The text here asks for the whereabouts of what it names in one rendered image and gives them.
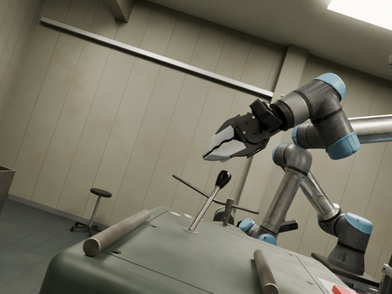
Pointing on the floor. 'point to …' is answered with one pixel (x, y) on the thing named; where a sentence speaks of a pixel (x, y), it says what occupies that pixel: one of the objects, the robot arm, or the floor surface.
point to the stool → (93, 211)
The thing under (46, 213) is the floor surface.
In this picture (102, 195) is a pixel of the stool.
